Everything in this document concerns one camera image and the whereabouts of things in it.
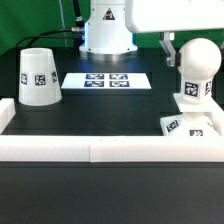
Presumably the white lamp shade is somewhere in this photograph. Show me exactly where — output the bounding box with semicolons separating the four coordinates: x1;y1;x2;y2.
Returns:
19;48;62;106

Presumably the white lamp bulb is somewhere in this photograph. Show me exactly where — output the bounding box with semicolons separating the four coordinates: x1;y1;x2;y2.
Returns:
178;38;222;104

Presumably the white U-shaped fence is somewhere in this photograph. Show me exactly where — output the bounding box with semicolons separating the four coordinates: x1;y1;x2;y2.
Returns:
0;98;224;163

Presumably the black cable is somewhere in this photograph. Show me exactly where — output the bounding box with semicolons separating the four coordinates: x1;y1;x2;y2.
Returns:
15;0;86;58

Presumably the white marker sheet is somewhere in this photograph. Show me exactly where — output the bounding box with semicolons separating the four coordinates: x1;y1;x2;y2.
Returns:
62;73;151;90

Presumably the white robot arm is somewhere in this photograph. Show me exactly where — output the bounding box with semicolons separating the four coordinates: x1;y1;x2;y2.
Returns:
79;0;224;67

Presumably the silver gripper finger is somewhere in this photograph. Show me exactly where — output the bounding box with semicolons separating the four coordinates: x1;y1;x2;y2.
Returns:
159;32;181;67

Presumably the white lamp base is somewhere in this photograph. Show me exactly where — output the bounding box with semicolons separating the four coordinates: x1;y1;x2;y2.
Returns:
160;93;224;137

